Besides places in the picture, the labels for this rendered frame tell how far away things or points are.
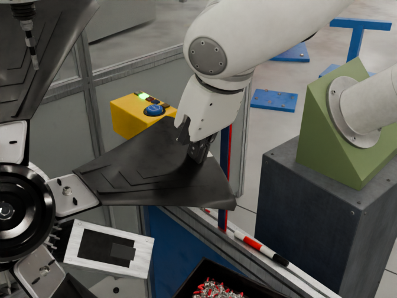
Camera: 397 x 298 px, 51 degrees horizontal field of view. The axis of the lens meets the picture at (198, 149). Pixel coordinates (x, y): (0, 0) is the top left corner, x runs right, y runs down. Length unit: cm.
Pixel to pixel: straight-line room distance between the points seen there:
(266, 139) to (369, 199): 198
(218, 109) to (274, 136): 242
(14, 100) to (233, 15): 33
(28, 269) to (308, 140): 72
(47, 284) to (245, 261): 50
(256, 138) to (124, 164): 235
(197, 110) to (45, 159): 96
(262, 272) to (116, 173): 45
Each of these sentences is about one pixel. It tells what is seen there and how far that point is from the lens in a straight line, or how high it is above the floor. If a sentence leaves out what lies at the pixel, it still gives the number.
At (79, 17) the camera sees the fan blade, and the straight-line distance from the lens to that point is 67.
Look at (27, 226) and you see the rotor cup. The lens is 55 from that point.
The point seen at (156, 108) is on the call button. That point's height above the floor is 108.
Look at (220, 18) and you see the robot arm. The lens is 44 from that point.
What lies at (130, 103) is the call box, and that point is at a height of 107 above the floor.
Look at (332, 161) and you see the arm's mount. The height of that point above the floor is 98.
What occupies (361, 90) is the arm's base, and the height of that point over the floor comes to 115.
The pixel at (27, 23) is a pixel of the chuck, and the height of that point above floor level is 141.
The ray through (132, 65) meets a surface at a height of 99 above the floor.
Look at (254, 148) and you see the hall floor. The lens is 286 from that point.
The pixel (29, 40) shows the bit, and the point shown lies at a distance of 53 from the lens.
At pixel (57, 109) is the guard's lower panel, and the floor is 92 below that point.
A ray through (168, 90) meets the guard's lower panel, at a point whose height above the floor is 84.
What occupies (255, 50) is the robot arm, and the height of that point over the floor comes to 140.
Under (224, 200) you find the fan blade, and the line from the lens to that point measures 67.
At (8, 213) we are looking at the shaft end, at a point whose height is 122.
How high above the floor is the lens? 155
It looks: 33 degrees down
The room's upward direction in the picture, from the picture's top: straight up
